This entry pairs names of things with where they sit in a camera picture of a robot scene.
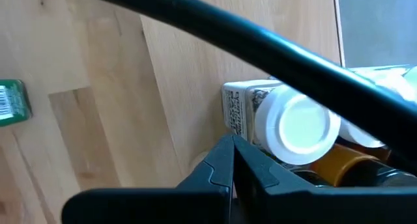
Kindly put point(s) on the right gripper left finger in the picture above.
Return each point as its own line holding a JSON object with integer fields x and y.
{"x": 163, "y": 207}

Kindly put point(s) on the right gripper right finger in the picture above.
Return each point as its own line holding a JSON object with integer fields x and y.
{"x": 309, "y": 207}

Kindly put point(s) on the green-lid glass spice jar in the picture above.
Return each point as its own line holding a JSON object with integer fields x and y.
{"x": 14, "y": 103}

